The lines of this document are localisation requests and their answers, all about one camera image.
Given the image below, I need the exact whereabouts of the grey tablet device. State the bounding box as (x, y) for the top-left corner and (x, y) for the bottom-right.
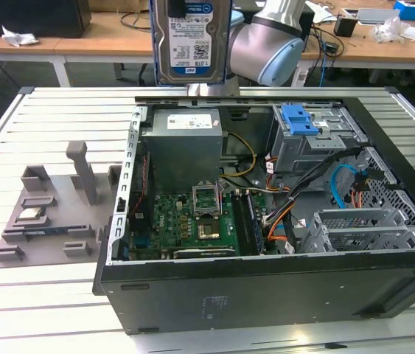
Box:
(355, 7), (402, 26)

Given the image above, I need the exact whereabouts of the silver CPU chip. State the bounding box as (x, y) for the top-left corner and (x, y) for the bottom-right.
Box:
(18, 207), (48, 221)

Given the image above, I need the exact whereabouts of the orange power wire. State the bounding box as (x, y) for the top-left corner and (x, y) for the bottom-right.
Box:
(349, 179), (369, 209)

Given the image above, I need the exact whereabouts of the grey parts rack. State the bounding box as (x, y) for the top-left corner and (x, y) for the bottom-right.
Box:
(0, 140), (125, 270)

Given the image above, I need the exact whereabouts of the black graphics card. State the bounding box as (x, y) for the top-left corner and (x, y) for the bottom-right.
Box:
(172, 246), (238, 260)

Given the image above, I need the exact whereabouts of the large black box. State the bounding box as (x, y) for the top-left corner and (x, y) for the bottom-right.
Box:
(0, 0), (92, 39)

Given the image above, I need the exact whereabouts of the grey power supply unit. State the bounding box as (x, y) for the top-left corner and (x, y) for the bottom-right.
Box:
(140, 109), (224, 189)

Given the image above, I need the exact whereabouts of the black looped desk cable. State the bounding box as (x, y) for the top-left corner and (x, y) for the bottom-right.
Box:
(118, 10), (153, 32)

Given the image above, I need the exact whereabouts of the black cable bundle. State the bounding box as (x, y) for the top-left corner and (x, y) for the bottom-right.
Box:
(265, 146), (363, 256)

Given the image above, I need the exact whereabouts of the yellow wire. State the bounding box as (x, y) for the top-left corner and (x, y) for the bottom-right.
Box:
(220, 131), (258, 178)

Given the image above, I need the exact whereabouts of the hard disk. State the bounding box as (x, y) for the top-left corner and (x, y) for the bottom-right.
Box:
(150, 0), (232, 87)

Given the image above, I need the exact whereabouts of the black RAM slot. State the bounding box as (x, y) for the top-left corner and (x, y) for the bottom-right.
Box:
(230, 189), (253, 257)

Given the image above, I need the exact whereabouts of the CPU socket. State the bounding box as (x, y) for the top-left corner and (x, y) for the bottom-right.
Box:
(196, 221), (222, 241)

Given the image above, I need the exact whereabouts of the clear plastic bag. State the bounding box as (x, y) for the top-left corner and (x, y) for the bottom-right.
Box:
(371, 16), (413, 44)

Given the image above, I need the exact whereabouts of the black speaker box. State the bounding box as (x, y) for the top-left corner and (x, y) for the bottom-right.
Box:
(299, 9), (316, 53)

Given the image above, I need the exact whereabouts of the crumpled white paper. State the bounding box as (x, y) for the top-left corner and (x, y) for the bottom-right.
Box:
(1, 25), (41, 48)

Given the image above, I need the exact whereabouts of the wooden desk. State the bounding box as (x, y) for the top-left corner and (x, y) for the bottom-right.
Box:
(0, 10), (155, 88)
(300, 0), (415, 86)

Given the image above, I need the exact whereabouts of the metal socket cover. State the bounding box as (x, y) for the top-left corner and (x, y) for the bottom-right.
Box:
(191, 182), (223, 218)

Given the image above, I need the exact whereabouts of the orange wire bundle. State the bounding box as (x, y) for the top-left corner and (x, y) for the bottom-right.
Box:
(265, 206), (293, 244)

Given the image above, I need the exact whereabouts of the metal disk bay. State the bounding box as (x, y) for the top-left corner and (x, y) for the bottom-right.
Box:
(301, 207), (415, 254)

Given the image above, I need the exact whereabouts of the white paper sheet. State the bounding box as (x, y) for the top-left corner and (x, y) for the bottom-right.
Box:
(304, 0), (335, 25)

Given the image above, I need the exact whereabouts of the metal optical drive cage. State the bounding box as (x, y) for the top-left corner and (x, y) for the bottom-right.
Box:
(268, 104), (369, 177)

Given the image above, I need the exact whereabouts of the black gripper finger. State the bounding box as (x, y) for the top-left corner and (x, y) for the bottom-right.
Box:
(167, 0), (187, 18)

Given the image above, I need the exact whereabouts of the hanging blue cable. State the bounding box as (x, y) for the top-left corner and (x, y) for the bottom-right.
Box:
(318, 36), (329, 88)

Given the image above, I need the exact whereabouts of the blue plastic latch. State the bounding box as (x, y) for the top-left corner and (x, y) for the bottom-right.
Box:
(282, 105), (321, 136)

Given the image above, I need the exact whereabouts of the blue data wire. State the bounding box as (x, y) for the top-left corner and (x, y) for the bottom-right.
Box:
(330, 164), (361, 209)

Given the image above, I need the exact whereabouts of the green motherboard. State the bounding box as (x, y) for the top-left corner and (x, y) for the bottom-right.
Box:
(128, 190), (267, 260)

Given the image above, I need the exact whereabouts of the black open PC case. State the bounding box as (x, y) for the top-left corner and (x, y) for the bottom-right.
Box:
(92, 94), (415, 336)

